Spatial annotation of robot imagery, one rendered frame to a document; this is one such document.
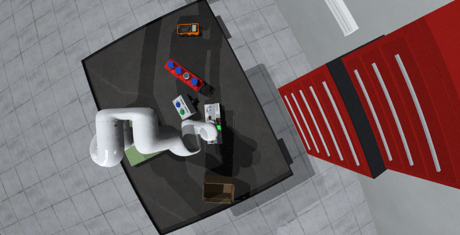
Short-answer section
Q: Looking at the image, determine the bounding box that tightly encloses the orange digital multimeter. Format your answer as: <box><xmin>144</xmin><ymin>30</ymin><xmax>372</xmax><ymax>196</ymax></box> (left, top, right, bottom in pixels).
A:
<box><xmin>177</xmin><ymin>23</ymin><xmax>199</xmax><ymax>36</ymax></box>

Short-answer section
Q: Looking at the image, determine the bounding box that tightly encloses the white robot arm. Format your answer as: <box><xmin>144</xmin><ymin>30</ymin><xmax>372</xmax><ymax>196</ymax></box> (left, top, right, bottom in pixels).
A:
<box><xmin>90</xmin><ymin>107</ymin><xmax>218</xmax><ymax>167</ymax></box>

